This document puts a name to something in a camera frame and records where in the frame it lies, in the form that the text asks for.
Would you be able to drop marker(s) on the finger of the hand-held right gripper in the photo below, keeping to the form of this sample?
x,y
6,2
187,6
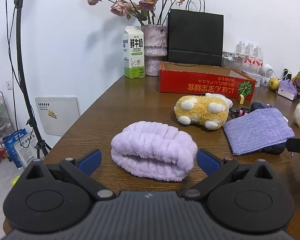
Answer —
x,y
298,145

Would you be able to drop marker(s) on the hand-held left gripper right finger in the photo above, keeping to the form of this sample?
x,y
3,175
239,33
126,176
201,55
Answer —
x,y
207,160

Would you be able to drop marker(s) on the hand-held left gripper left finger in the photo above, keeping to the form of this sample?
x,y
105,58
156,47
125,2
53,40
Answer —
x,y
93,158

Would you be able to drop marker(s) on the black hair dryer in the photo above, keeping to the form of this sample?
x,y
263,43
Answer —
x,y
273,150

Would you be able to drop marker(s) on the purple knitted cloth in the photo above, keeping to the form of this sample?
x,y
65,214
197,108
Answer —
x,y
257,130

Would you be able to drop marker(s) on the yellow white plush alpaca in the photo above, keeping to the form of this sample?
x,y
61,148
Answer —
x,y
202,111

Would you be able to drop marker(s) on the red cardboard box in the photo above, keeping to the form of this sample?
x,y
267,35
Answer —
x,y
202,85

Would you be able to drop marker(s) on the purple tissue bag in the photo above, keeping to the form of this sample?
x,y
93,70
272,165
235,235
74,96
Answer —
x,y
287,90

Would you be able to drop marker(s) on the colourful snack packet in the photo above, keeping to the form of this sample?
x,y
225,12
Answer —
x,y
298,80

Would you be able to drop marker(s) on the green apple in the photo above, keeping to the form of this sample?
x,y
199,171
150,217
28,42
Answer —
x,y
274,83

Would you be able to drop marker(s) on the black charger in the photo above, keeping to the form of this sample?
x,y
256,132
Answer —
x,y
286,74

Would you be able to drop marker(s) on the white printed bag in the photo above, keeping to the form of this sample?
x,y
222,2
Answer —
x,y
27,150

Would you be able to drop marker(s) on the small yellow block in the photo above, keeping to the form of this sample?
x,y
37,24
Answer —
x,y
241,99

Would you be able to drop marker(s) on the white printed tin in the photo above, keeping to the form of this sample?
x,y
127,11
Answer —
x,y
257,80

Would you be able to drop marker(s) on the small white fan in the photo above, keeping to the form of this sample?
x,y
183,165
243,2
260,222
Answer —
x,y
267,69

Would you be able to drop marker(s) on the blue white bag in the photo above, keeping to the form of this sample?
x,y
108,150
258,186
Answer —
x,y
13,140

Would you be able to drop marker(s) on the clear water bottle red label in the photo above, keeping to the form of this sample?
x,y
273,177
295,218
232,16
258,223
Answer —
x,y
249,52
240,48
258,56

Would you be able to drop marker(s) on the white flat box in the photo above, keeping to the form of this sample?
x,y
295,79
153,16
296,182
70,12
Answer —
x,y
233,55

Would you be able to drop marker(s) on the white green milk carton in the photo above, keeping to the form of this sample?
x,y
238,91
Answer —
x,y
133,55

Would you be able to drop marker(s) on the pink mottled vase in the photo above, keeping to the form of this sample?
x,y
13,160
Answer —
x,y
155,50

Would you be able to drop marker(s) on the black paper bag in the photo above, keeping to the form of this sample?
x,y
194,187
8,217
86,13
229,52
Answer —
x,y
195,37

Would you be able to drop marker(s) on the black light stand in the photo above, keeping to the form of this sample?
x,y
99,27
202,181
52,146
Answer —
x,y
22,55

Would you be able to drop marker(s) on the dried pink roses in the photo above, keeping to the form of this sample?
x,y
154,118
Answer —
x,y
145,2

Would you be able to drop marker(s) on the white wall panel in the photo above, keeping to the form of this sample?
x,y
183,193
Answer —
x,y
57,115

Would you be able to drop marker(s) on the white wall socket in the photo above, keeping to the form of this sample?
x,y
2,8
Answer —
x,y
9,85

